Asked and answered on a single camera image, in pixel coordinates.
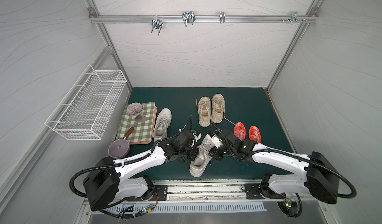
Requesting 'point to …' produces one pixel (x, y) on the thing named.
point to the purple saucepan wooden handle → (120, 148)
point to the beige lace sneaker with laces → (218, 106)
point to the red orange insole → (239, 131)
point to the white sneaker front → (200, 166)
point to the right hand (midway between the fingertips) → (208, 151)
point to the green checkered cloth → (144, 124)
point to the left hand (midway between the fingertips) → (199, 153)
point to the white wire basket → (86, 110)
